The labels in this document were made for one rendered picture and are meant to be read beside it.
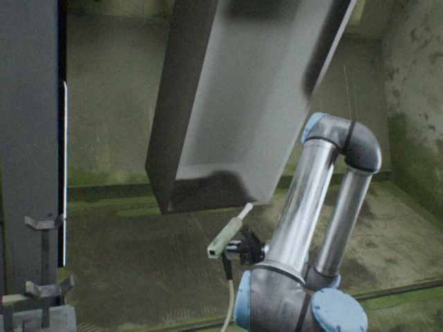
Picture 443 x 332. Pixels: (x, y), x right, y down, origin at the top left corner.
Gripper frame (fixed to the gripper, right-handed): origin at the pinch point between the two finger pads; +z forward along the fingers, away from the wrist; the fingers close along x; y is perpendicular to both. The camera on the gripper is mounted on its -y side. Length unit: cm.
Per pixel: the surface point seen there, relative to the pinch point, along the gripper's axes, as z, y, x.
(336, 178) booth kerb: -19, 37, 183
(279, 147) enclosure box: -16, -27, 54
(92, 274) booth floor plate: 77, 18, 2
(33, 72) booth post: 9, -86, -70
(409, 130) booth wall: -73, 12, 216
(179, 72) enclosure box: 7, -75, 7
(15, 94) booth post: 14, -82, -72
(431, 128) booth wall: -89, 8, 202
